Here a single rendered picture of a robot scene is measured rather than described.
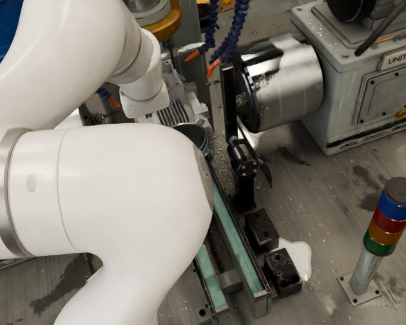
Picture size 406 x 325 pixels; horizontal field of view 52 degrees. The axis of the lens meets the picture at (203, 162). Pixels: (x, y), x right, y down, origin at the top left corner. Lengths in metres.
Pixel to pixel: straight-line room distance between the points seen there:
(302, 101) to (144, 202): 0.89
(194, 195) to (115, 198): 0.06
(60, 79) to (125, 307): 0.18
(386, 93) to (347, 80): 0.15
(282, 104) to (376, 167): 0.39
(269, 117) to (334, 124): 0.23
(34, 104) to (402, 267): 1.01
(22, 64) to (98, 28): 0.07
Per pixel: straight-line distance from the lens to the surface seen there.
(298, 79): 1.12
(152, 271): 0.31
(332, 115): 1.23
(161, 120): 1.08
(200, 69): 1.22
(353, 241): 1.20
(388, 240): 0.87
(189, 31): 1.29
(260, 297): 0.97
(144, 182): 0.29
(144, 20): 0.95
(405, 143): 1.44
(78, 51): 0.35
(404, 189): 0.79
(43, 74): 0.34
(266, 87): 1.08
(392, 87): 1.27
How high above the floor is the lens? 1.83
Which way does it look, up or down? 50 degrees down
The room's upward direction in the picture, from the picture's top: 10 degrees counter-clockwise
